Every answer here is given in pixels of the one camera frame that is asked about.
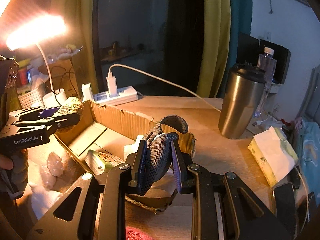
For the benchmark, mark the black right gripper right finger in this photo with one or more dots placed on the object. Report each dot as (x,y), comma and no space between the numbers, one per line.
(224,207)

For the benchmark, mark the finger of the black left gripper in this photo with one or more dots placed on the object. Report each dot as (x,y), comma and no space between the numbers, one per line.
(32,114)
(52,123)

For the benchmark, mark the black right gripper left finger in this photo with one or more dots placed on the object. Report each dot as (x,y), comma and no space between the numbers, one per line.
(94,203)

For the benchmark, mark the brown plush keychain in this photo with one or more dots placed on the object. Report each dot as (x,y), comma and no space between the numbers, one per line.
(72,107)

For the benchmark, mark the cartoon pig tissue pack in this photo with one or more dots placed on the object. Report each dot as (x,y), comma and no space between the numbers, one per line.
(100,162)

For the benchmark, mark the white paper towel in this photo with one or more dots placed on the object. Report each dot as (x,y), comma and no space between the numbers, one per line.
(133,148)

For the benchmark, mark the left hand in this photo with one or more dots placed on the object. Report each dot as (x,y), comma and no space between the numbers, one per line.
(14,173)

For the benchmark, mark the white plastic basket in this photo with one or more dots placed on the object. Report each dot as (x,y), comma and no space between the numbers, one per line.
(33,98)

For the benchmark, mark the open cardboard box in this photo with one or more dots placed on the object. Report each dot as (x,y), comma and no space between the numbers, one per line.
(109,129)

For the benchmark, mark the white square charger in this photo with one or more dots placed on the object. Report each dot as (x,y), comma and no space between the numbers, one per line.
(87,92)

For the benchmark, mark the brown cardboard box behind lamp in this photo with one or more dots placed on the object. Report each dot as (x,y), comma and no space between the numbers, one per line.
(63,77)

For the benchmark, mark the black smartphone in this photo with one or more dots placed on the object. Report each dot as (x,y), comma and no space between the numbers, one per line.
(285,207)

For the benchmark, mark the white power strip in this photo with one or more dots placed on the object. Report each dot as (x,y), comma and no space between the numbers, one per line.
(124,95)

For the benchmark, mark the yellow tissue pack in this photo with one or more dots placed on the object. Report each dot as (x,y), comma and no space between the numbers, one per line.
(274,154)

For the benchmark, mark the white desk lamp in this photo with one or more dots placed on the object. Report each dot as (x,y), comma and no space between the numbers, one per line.
(31,34)

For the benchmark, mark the stainless steel tumbler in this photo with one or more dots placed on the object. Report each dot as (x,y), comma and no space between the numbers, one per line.
(244,89)

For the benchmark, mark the clear water bottle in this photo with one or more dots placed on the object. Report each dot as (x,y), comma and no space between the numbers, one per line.
(267,63)

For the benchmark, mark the green curtain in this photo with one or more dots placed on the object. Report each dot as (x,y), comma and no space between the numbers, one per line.
(217,28)

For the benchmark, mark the white charger with cable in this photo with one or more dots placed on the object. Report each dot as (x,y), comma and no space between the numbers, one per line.
(113,89)

